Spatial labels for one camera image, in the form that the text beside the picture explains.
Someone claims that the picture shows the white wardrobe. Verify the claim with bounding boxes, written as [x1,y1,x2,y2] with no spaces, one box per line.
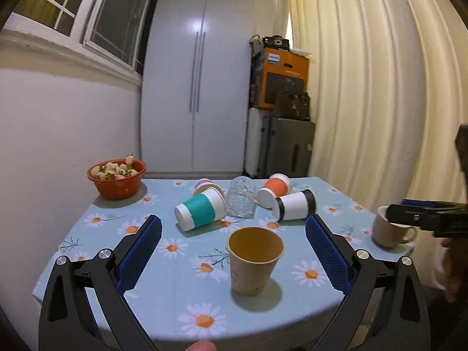
[141,0,257,174]

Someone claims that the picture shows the person's right hand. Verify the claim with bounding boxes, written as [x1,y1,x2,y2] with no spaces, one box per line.
[437,238,466,302]

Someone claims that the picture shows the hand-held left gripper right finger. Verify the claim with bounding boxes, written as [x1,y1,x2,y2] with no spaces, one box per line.
[305,214,430,351]

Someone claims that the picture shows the beige mug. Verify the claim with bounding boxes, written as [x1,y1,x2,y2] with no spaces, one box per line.
[372,206,418,248]

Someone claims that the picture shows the person's left hand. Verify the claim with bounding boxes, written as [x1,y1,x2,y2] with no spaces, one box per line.
[182,341,216,351]

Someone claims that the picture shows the white cup with orange sleeve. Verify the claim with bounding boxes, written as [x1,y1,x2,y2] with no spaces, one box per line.
[256,173,292,209]

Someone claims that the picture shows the white cup with black bands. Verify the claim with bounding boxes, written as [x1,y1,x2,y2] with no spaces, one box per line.
[274,189,317,222]

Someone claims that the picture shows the clear glass tumbler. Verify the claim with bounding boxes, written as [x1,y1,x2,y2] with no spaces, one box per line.
[226,176,257,219]

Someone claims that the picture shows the blue daisy tablecloth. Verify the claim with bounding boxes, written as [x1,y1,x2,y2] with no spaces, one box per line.
[32,177,417,340]

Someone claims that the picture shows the white cup with pink sleeve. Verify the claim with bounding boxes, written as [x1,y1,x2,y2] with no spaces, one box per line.
[193,178,224,199]

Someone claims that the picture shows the grey suitcase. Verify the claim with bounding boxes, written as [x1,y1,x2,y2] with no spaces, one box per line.
[261,117,316,179]

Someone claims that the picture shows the white suitcase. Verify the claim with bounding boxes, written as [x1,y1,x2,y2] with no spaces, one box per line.
[244,107,271,176]

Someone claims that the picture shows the white cup with teal sleeve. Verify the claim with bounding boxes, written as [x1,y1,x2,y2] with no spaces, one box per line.
[174,188,227,232]

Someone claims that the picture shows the red bowl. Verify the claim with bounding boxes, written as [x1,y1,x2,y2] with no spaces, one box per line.
[87,160,147,200]

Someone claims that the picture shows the brown paper cup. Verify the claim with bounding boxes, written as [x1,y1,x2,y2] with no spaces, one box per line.
[228,227,285,297]

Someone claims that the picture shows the white framed window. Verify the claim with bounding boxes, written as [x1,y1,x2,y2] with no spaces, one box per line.
[0,0,161,78]

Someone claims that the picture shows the orange cardboard box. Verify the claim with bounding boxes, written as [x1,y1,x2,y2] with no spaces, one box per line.
[250,47,311,110]

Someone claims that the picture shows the cream curtain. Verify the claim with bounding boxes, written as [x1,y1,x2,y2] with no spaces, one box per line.
[281,0,468,300]

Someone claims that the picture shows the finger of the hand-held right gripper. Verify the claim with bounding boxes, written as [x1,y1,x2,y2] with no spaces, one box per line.
[386,205,439,228]
[400,199,468,208]

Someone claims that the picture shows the pile of pale food pieces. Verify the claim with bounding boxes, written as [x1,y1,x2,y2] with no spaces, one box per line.
[91,155,140,181]

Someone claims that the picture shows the dark brown bag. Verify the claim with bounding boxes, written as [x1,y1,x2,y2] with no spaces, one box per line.
[274,90,311,121]

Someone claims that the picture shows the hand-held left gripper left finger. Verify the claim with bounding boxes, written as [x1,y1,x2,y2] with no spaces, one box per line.
[38,215,162,351]

